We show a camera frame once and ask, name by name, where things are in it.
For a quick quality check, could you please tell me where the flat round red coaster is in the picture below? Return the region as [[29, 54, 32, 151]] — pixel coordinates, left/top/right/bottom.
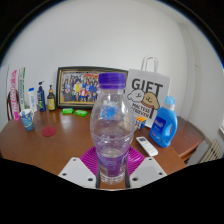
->
[[41, 125, 57, 138]]

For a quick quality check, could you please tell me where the dark amber pump bottle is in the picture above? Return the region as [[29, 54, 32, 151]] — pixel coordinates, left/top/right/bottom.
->
[[46, 84, 57, 112]]

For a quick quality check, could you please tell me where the tall pink tube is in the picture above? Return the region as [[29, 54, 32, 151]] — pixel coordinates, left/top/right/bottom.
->
[[10, 69, 21, 122]]

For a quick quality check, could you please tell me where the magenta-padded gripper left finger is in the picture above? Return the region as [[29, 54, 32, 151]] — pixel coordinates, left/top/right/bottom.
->
[[58, 145, 99, 190]]

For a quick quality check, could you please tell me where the clear purple-capped water bottle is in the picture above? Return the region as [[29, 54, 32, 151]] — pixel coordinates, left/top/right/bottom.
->
[[89, 72, 136, 185]]

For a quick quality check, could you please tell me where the white radiator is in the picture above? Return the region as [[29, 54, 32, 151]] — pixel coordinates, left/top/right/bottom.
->
[[199, 139, 224, 164]]

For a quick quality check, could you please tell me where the blue patterned mug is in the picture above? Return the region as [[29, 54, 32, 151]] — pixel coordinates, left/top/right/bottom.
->
[[18, 108, 35, 132]]

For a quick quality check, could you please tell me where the dark blue pump bottle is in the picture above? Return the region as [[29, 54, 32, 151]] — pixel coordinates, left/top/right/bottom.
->
[[36, 80, 47, 113]]

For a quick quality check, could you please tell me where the tall white green-edged tube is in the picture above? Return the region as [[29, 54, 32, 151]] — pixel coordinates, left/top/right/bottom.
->
[[17, 67, 28, 112]]

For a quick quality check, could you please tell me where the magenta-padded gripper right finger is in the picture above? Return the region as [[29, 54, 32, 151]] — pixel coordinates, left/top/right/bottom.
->
[[124, 146, 168, 190]]

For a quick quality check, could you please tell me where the white refrigerator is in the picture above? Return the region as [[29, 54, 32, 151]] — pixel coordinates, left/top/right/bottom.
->
[[0, 64, 12, 129]]

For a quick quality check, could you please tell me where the small green pack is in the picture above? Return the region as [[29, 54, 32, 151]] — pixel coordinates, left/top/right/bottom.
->
[[61, 107, 75, 115], [74, 109, 89, 117]]

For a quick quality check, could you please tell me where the white paper gift bag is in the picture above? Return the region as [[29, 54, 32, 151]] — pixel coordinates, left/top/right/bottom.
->
[[125, 55, 171, 129]]

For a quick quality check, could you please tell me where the white remote control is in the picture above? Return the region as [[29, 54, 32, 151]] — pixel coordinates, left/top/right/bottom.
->
[[135, 135, 159, 157]]

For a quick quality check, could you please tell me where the blue detergent bottle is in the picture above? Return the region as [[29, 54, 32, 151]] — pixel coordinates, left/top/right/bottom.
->
[[149, 95, 179, 149]]

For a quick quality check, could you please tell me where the white blue-capped lotion bottle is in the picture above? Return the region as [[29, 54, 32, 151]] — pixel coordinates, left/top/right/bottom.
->
[[28, 87, 38, 113]]

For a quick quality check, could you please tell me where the colourful puzzle cube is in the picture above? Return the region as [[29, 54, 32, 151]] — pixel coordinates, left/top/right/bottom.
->
[[134, 115, 147, 130]]

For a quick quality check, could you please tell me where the framed group photo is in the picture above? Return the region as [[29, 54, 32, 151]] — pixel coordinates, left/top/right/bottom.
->
[[55, 65, 129, 110]]

